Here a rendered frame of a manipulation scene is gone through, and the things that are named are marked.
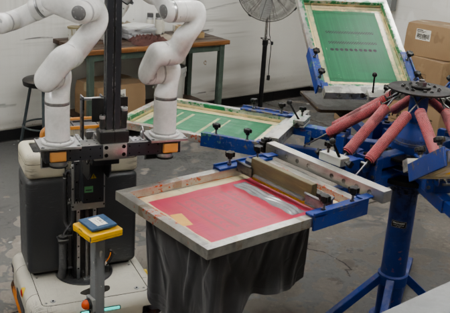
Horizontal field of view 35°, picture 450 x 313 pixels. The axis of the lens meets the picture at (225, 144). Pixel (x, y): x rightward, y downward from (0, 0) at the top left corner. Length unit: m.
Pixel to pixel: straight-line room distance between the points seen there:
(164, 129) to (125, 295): 0.93
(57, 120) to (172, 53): 0.51
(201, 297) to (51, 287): 1.12
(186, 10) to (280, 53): 5.41
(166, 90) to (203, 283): 0.80
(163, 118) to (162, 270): 0.61
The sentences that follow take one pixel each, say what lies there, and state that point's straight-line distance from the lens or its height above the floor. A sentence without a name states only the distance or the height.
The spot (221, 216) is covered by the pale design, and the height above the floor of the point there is 0.96.
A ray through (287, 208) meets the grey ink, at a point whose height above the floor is 0.96.
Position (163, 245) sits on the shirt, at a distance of 2.73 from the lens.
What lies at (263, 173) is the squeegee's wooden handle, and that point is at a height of 1.02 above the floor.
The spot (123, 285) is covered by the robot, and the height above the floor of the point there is 0.28.
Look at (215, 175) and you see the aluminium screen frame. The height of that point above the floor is 0.98.
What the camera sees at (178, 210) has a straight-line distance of 2.70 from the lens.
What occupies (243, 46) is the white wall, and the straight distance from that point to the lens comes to 7.69.
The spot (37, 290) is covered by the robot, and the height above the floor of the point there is 0.28.
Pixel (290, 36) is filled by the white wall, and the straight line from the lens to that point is 8.14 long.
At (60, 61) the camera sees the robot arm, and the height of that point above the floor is 1.49.
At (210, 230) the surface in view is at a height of 0.95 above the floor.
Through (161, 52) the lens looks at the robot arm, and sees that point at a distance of 2.75.
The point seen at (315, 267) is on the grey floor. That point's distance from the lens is 4.46.
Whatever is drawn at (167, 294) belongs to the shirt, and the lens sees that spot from 2.82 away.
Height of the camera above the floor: 2.04
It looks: 18 degrees down
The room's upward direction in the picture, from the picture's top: 4 degrees clockwise
